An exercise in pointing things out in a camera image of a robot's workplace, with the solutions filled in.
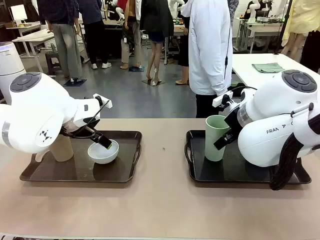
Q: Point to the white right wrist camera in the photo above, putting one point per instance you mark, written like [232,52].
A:
[220,100]

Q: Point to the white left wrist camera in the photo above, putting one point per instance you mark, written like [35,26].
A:
[106,103]

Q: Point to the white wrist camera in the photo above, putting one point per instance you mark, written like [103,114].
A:
[220,100]
[106,103]

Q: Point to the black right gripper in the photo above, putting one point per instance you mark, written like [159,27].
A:
[232,120]

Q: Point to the green cloth mat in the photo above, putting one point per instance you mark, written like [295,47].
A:
[267,67]

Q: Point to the white background desk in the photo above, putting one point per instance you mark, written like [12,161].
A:
[35,37]

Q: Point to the person in yellow top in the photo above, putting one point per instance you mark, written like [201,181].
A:
[300,20]

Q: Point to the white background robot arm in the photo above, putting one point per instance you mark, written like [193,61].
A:
[252,11]

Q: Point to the tan tall cup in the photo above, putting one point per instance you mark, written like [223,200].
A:
[62,150]

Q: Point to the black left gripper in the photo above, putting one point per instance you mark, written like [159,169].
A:
[92,123]

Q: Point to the white air purifier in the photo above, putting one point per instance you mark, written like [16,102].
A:
[10,65]

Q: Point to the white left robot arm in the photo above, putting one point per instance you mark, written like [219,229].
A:
[37,107]

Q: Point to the person in tan trousers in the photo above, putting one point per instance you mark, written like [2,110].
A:
[128,42]

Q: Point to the black plastic tray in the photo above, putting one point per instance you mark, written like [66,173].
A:
[232,170]

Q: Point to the person in dark clothes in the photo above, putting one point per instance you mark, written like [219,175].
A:
[96,32]

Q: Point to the white bowl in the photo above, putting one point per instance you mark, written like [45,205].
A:
[102,155]

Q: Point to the green tall cup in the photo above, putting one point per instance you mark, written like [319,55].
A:
[212,140]

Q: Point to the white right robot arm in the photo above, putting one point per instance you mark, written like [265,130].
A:
[275,105]

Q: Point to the person in plaid shirt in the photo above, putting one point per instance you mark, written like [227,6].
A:
[67,42]

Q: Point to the dark green stool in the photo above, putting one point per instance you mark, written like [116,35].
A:
[53,58]

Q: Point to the blue floor mat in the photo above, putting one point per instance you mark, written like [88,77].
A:
[74,82]

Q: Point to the white computer monitor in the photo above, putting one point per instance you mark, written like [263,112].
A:
[18,12]

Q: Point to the person in white jacket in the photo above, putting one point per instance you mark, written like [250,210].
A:
[210,50]

